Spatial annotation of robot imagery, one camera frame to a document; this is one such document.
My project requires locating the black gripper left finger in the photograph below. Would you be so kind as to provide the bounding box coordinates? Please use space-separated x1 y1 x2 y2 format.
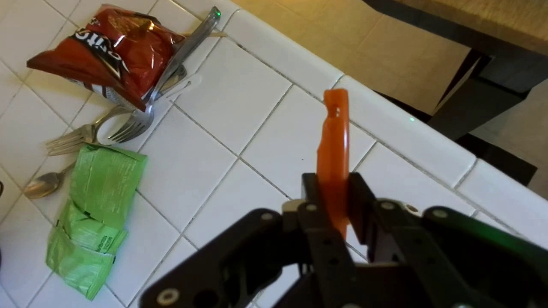
138 171 368 308

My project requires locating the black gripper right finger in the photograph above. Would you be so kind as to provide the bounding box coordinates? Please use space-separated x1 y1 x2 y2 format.
345 171 548 308

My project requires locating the orange handled metal spatula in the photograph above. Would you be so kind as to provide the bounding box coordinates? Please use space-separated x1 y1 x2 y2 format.
315 87 351 240

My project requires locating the large green packet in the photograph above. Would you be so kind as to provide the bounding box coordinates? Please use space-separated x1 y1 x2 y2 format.
44 142 148 303

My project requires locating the long silver fork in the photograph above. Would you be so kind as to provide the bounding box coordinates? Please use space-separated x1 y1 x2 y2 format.
106 5 222 146

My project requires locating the short silver fork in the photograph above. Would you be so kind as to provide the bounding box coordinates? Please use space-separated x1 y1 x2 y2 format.
44 108 133 158

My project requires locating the silver spoon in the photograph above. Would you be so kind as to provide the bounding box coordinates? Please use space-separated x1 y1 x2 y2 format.
22 161 78 200

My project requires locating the red chips bag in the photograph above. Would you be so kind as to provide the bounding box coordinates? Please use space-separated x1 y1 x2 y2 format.
25 4 188 113

